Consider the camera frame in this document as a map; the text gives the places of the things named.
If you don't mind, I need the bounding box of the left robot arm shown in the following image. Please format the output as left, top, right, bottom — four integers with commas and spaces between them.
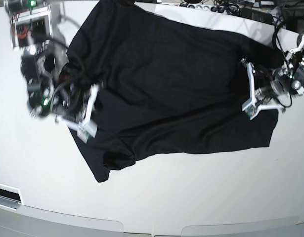
241, 16, 304, 120

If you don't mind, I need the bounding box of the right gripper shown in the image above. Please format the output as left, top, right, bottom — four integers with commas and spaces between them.
51, 81, 100, 131

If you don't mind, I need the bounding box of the black t-shirt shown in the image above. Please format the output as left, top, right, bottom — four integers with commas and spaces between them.
67, 0, 280, 182

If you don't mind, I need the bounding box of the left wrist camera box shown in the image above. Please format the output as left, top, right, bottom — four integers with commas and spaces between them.
242, 98, 259, 120

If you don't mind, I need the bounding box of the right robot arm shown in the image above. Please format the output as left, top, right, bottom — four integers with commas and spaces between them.
3, 0, 100, 136

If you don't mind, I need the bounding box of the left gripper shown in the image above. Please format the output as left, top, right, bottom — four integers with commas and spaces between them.
241, 58, 288, 113

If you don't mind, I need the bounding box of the white slotted table fixture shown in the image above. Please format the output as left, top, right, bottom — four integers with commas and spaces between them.
0, 183, 24, 211

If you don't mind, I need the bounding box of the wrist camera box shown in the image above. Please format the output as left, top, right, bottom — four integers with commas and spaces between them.
242, 98, 259, 120
77, 120, 97, 143

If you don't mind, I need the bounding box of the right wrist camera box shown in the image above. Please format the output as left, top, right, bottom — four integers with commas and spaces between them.
77, 120, 97, 143

